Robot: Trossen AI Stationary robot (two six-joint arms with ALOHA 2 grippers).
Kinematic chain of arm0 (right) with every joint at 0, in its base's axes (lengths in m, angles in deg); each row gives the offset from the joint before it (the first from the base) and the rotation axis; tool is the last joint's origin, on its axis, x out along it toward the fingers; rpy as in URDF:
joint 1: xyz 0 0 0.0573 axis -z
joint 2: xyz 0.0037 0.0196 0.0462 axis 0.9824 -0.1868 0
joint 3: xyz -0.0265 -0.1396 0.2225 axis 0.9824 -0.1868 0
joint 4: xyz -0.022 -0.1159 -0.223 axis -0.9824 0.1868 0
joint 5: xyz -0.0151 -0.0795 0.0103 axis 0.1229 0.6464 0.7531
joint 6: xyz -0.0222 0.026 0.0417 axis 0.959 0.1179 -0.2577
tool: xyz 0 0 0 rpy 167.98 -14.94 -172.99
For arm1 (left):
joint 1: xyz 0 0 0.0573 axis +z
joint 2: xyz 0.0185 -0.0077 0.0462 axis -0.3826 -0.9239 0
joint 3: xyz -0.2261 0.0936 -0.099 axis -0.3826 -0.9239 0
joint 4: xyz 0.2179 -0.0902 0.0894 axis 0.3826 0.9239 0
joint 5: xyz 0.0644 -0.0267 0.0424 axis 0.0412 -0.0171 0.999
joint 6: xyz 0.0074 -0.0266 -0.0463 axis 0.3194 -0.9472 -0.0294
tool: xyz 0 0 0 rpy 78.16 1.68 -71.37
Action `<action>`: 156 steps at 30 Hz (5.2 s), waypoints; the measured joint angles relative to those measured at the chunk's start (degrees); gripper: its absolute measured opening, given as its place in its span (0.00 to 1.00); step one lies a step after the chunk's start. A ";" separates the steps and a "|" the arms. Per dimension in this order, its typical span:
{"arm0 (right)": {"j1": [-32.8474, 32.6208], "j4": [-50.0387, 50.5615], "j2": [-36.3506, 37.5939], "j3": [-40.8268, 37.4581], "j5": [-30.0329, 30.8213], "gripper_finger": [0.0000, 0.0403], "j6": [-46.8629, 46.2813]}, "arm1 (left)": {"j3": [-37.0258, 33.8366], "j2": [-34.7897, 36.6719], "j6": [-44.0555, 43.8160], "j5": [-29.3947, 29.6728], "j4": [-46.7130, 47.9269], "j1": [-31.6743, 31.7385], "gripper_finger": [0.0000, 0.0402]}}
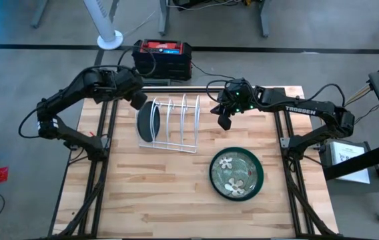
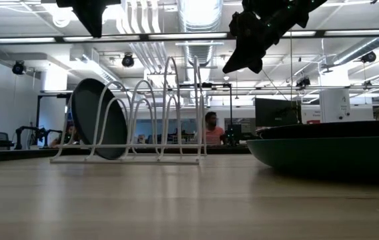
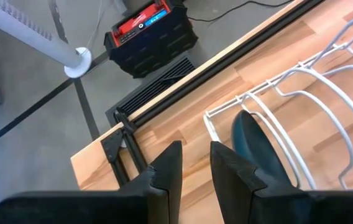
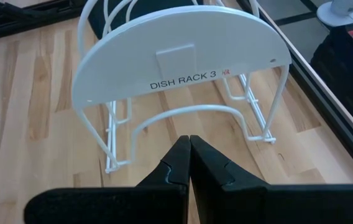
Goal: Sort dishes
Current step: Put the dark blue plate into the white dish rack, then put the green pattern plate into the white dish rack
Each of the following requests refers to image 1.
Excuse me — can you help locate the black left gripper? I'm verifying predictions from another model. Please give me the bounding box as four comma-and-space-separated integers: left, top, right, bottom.
107, 68, 149, 110

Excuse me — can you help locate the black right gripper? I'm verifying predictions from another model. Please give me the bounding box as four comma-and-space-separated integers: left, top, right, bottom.
210, 78, 264, 131

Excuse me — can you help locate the plain dark plate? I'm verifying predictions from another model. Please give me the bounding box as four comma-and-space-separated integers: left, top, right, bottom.
136, 101, 161, 143

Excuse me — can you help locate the green floral plate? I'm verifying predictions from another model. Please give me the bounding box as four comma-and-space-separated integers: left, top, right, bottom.
211, 149, 260, 199

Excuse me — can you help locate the large plain green plate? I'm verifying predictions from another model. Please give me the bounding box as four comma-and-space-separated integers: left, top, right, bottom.
208, 147, 265, 202

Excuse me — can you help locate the red black power station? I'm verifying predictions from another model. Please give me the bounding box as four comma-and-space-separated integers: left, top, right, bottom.
131, 39, 193, 81

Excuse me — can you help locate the white tower fan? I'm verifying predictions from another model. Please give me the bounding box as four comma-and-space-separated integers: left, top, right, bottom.
83, 0, 124, 51

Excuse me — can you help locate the grey desk leg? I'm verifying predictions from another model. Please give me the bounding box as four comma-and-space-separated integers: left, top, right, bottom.
158, 0, 171, 37
31, 0, 49, 29
259, 0, 271, 38

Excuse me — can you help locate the white paper booklet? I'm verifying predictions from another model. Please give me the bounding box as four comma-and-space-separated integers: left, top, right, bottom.
329, 141, 371, 185

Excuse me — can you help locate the grey metal box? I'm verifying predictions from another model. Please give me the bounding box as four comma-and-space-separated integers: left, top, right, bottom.
318, 139, 379, 195

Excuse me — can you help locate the white wire dish rack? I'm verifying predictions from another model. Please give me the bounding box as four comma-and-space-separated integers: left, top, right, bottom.
135, 93, 201, 154

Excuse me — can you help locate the black aluminium table frame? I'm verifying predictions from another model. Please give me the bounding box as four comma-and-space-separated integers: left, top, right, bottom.
47, 85, 339, 239

